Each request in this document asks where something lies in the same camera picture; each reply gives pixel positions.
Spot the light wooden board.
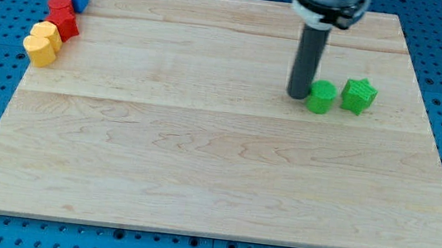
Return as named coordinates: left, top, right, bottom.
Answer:
left=0, top=0, right=442, bottom=248

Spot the green cylinder block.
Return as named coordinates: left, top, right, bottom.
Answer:
left=305, top=80, right=338, bottom=114

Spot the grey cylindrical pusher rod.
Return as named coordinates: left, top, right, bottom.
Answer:
left=287, top=24, right=330, bottom=100

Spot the green star block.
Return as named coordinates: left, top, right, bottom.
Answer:
left=341, top=79, right=378, bottom=115

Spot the red star block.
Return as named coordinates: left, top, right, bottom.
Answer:
left=45, top=9, right=80, bottom=42

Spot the yellow heart block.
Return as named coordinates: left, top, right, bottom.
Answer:
left=22, top=35, right=56, bottom=67

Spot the yellow pentagon block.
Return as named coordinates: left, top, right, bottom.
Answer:
left=29, top=21, right=62, bottom=53

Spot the red cylinder block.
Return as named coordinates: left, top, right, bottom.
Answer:
left=47, top=0, right=75, bottom=14

